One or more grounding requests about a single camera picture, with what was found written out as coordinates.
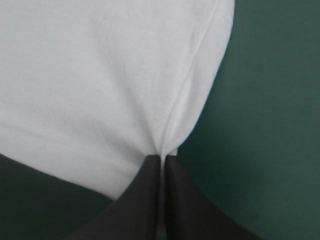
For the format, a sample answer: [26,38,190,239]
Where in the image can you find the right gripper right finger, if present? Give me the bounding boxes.
[162,154,254,240]

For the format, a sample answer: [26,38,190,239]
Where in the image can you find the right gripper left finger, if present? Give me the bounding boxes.
[66,154,161,240]

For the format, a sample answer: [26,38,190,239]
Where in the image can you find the white T-shirt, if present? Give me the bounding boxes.
[0,0,236,240]

